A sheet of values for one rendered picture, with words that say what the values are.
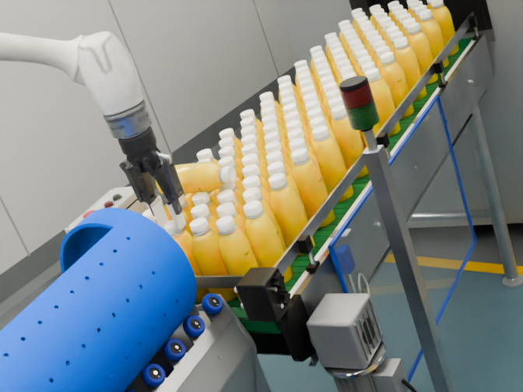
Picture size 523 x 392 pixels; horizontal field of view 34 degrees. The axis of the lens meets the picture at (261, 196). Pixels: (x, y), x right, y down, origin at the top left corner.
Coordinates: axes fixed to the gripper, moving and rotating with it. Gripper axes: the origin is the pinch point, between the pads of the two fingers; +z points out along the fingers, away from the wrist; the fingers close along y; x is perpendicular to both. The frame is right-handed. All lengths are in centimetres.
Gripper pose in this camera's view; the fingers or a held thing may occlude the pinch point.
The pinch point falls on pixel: (168, 215)
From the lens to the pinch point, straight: 186.3
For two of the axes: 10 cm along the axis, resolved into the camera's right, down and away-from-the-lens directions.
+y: 8.4, -0.6, -5.4
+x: 4.5, -5.0, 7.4
